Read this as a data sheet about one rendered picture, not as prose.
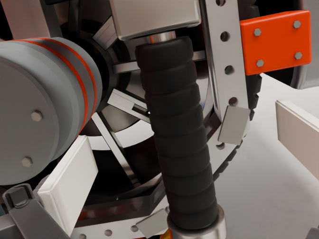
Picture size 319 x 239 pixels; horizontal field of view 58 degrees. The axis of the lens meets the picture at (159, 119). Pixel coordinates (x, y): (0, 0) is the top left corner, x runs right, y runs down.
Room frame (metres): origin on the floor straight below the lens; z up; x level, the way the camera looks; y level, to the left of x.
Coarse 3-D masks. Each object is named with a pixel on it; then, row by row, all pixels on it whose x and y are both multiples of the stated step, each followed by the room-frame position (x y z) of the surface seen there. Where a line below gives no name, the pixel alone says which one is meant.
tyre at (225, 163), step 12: (216, 0) 0.46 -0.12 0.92; (240, 0) 0.46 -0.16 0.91; (252, 0) 0.46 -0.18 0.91; (240, 12) 0.46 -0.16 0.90; (252, 12) 0.46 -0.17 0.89; (252, 84) 0.46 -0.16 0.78; (252, 96) 0.46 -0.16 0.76; (252, 108) 0.46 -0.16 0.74; (240, 144) 0.47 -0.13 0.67; (228, 156) 0.47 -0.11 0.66; (144, 192) 0.48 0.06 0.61
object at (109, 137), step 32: (64, 32) 0.51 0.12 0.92; (96, 32) 0.50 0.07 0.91; (192, 32) 0.66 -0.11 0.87; (96, 64) 0.54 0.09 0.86; (128, 64) 0.50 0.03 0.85; (128, 96) 0.50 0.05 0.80; (96, 160) 0.66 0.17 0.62; (128, 160) 0.51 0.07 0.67; (96, 192) 0.51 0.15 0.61; (128, 192) 0.48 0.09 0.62
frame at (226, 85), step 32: (224, 0) 0.40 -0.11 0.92; (224, 32) 0.42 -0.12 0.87; (224, 64) 0.38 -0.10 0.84; (224, 96) 0.38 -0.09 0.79; (224, 128) 0.38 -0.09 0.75; (224, 160) 0.38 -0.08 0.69; (0, 192) 0.46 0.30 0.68; (160, 192) 0.43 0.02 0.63; (96, 224) 0.40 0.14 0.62; (128, 224) 0.40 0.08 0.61; (160, 224) 0.39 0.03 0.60
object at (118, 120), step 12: (84, 0) 0.62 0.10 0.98; (96, 0) 0.62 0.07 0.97; (60, 12) 0.62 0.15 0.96; (84, 12) 0.62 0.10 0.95; (96, 12) 0.62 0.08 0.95; (108, 12) 0.62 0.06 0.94; (60, 24) 0.62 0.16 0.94; (84, 24) 0.62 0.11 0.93; (96, 24) 0.62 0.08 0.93; (12, 36) 0.63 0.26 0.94; (96, 48) 0.57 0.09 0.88; (120, 48) 0.62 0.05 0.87; (132, 48) 0.61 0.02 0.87; (120, 60) 0.60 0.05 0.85; (132, 72) 0.61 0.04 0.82; (120, 84) 0.62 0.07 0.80; (132, 84) 0.61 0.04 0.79; (108, 108) 0.62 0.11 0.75; (108, 120) 0.62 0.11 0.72; (120, 120) 0.62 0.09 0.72; (132, 120) 0.62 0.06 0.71; (84, 132) 0.62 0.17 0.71; (96, 132) 0.62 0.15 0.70
